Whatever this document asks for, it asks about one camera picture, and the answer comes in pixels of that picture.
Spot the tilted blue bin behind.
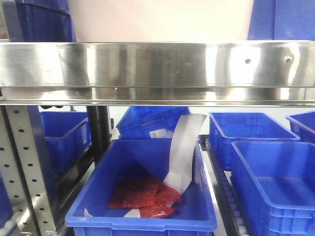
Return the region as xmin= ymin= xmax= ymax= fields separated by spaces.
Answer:
xmin=116 ymin=106 xmax=190 ymax=140

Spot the blue bin centre right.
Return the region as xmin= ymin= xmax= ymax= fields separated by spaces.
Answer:
xmin=209 ymin=112 xmax=300 ymax=171

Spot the blue bin with red bags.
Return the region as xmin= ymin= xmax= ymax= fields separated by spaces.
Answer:
xmin=65 ymin=139 xmax=217 ymax=236

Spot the blue bin far left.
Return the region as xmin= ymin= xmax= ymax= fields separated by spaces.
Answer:
xmin=40 ymin=111 xmax=91 ymax=174

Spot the blue bin front right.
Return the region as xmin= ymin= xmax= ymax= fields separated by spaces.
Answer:
xmin=231 ymin=141 xmax=315 ymax=236

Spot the blue bin far right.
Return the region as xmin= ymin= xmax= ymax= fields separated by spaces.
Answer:
xmin=286 ymin=110 xmax=315 ymax=144

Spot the white paper strip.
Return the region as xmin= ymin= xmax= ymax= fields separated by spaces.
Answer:
xmin=163 ymin=114 xmax=206 ymax=194

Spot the red bubble wrap bag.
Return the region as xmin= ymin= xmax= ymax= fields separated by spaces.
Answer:
xmin=107 ymin=176 xmax=180 ymax=209

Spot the small red bubble bag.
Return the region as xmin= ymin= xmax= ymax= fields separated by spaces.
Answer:
xmin=139 ymin=205 xmax=175 ymax=218

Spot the stainless steel shelf rail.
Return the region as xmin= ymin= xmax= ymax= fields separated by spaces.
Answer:
xmin=0 ymin=41 xmax=315 ymax=107

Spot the perforated steel shelf post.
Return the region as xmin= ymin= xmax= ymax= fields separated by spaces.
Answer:
xmin=0 ymin=105 xmax=59 ymax=236

